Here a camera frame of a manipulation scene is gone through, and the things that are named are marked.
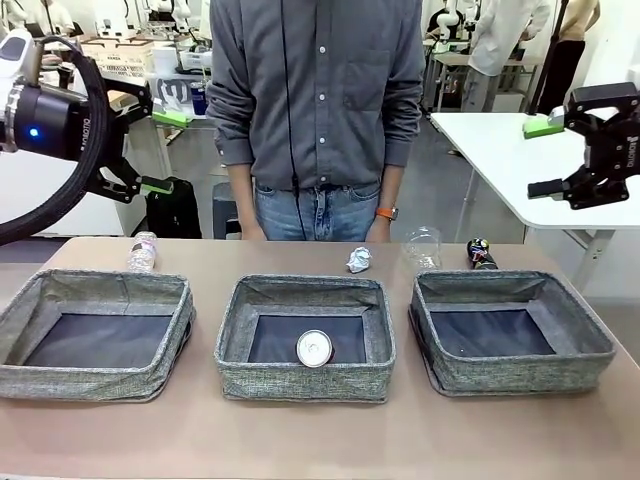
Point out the white box with logo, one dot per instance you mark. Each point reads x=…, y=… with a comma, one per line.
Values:
x=172, y=92

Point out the person's left hand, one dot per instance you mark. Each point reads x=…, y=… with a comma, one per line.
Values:
x=382, y=230

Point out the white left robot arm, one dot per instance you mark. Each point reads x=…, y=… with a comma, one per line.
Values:
x=15, y=55

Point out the white plastic crate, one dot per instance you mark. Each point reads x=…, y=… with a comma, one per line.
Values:
x=125, y=55

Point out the dark blue soda can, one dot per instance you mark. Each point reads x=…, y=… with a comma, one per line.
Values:
x=482, y=257

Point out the clear bottle pink label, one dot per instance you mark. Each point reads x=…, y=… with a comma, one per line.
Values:
x=142, y=255

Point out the grey fabric basket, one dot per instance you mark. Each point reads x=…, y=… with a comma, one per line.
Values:
x=300, y=385
x=75, y=380
x=515, y=375

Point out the person's right hand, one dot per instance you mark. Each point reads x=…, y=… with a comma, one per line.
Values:
x=254, y=232

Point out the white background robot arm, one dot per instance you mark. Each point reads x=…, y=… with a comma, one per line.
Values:
x=445, y=20

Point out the black backpack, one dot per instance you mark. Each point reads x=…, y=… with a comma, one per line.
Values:
x=172, y=210

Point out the crumpled white paper ball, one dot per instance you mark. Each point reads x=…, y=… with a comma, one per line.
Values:
x=359, y=260

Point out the black tripod pole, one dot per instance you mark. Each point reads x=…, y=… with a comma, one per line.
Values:
x=550, y=50

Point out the grey stool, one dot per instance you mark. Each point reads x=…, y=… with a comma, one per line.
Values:
x=225, y=205

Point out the person in grey shirt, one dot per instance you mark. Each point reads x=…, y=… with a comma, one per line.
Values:
x=310, y=100

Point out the background person black trousers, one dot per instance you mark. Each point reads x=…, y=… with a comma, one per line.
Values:
x=570, y=75

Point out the clear plastic cup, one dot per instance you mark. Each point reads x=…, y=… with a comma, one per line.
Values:
x=422, y=250

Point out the orange wrist watch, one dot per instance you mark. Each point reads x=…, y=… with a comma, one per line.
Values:
x=387, y=213

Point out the person's left forearm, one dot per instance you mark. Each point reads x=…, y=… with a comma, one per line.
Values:
x=392, y=187

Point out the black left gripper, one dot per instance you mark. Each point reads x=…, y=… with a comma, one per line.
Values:
x=50, y=120

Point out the person's right forearm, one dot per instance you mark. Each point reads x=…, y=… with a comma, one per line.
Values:
x=240, y=195

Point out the background person white shirt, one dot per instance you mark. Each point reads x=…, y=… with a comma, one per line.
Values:
x=505, y=40

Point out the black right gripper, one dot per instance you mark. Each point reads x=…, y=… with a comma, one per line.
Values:
x=615, y=150

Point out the large white table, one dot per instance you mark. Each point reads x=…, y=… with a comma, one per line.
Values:
x=500, y=150

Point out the blue drink can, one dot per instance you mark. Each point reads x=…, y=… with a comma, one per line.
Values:
x=198, y=100

